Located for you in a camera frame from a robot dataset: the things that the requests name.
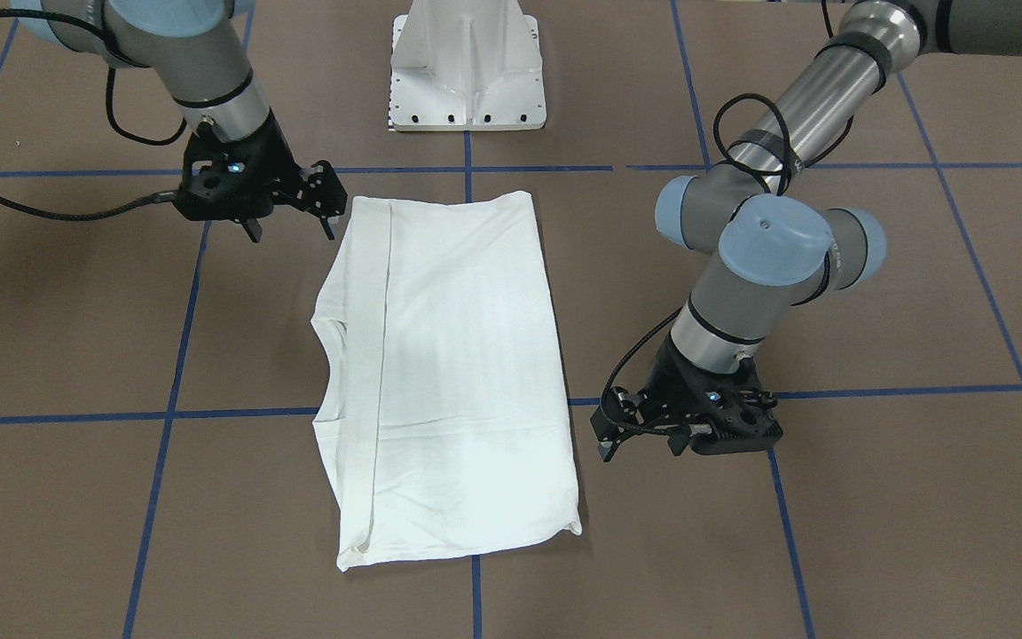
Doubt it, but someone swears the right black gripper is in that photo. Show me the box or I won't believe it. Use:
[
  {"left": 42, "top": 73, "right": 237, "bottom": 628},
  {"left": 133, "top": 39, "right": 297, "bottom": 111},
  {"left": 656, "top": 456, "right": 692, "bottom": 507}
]
[{"left": 174, "top": 115, "right": 349, "bottom": 243}]

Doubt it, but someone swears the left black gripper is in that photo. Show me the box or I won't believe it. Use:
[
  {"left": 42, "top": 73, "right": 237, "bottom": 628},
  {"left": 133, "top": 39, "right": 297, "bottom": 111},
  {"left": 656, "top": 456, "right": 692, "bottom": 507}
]
[{"left": 591, "top": 340, "right": 784, "bottom": 462}]

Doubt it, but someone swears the white long-sleeve printed shirt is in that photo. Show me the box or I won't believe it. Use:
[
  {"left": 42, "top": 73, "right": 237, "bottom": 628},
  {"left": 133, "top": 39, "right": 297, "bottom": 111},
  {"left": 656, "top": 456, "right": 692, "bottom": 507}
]
[{"left": 310, "top": 191, "right": 583, "bottom": 572}]

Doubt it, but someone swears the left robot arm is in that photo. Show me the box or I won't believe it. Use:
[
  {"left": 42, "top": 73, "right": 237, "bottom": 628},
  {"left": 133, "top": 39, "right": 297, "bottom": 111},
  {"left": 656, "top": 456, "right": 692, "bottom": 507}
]
[{"left": 591, "top": 1, "right": 1022, "bottom": 462}]

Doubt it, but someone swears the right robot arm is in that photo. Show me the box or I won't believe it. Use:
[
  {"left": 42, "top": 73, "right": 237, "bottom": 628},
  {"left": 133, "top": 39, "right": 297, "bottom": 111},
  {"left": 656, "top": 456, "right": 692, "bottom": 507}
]
[{"left": 11, "top": 1, "right": 349, "bottom": 241}]

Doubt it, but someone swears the white camera mast base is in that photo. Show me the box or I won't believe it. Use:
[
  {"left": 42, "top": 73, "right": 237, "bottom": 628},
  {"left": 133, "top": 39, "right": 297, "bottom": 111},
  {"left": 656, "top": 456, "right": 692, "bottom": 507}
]
[{"left": 387, "top": 1, "right": 547, "bottom": 132}]

